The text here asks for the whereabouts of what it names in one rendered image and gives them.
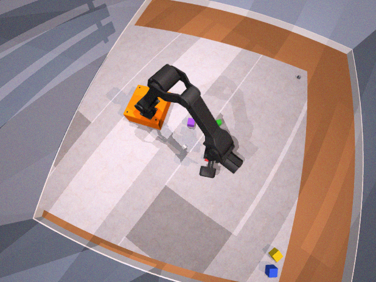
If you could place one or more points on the yellow cube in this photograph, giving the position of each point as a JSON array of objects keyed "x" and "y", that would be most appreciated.
[{"x": 275, "y": 254}]

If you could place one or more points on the purple block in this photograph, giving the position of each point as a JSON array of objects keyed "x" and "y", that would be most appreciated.
[{"x": 190, "y": 122}]

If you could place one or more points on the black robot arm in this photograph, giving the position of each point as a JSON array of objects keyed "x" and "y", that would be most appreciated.
[{"x": 219, "y": 142}]

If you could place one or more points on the blue cube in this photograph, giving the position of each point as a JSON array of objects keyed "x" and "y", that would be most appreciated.
[{"x": 271, "y": 270}]

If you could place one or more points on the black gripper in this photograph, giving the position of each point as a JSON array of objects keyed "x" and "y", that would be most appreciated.
[{"x": 208, "y": 171}]

